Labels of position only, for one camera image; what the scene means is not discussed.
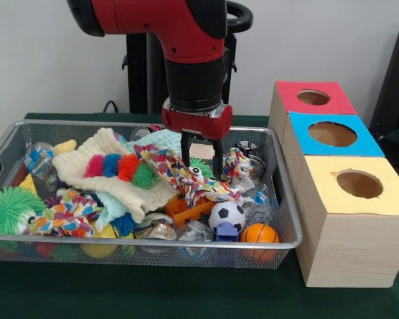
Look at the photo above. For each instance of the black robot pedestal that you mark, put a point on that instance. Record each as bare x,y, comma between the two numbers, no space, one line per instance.
143,80

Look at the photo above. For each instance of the mint green waffle cloth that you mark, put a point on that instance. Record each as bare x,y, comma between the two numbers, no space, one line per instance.
163,139

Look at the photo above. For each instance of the dark green table cloth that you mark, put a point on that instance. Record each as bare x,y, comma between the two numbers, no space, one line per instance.
186,292

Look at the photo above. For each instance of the small green spiky ball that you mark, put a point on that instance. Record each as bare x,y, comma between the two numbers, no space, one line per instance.
203,165

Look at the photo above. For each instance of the wooden box with three holes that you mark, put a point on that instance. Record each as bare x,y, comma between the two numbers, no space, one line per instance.
352,246

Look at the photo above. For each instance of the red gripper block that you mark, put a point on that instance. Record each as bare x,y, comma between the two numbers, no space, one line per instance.
196,123

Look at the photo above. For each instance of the cream yellow cloth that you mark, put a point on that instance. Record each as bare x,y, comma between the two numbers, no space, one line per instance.
136,196

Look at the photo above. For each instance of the black upright panel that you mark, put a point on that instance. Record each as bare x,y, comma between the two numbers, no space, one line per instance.
396,86

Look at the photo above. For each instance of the orange plastic toy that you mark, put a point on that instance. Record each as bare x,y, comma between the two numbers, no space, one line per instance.
186,212

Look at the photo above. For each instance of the black and white soccer ball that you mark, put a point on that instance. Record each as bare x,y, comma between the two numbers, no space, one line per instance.
227,216

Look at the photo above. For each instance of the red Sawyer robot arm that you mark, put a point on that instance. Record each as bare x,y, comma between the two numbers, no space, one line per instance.
186,40

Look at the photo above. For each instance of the multicolour spiky caterpillar toy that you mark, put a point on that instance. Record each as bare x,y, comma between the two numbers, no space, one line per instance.
120,167

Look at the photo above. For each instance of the orange basketball toy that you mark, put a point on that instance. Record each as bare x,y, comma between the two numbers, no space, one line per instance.
259,234

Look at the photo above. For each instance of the clear mesh bin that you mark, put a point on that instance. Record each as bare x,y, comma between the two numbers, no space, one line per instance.
286,219

